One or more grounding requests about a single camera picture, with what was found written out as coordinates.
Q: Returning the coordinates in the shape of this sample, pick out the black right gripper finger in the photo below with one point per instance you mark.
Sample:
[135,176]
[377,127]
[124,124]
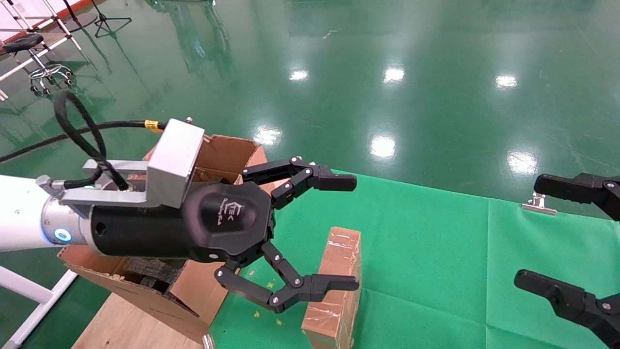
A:
[581,189]
[576,303]

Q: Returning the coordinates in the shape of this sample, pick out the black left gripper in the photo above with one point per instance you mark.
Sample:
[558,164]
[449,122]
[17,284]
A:
[218,218]

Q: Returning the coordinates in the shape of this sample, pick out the small taped cardboard box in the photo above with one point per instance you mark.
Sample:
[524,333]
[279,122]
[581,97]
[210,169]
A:
[339,257]

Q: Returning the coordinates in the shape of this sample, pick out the large open cardboard carton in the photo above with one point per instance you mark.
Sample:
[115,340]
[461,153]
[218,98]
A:
[145,300]

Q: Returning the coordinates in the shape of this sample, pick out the silver binder clip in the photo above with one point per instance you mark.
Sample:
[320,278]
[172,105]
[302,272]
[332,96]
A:
[208,342]
[538,206]

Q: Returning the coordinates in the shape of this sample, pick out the green table cloth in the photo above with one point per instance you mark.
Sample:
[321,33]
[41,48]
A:
[436,266]

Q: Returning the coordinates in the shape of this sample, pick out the black foam block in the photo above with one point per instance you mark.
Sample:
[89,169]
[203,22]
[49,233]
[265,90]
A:
[150,272]

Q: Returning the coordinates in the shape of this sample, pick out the black tripod stand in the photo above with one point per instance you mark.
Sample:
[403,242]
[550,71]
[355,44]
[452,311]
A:
[102,18]

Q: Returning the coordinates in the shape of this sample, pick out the black round-base stand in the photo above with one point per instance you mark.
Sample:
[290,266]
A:
[80,22]

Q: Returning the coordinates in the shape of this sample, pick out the black seat rolling stool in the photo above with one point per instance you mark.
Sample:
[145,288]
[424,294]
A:
[22,42]

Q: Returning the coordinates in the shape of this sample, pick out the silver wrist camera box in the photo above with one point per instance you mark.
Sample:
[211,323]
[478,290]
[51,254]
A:
[174,160]

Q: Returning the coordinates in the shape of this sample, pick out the silver camera mounting bracket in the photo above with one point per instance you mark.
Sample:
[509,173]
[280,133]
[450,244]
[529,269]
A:
[121,166]

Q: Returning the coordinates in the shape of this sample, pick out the white table leg frame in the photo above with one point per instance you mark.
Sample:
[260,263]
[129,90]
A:
[29,290]

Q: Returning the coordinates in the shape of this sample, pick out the white pipe frame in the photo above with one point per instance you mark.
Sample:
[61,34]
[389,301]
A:
[68,31]

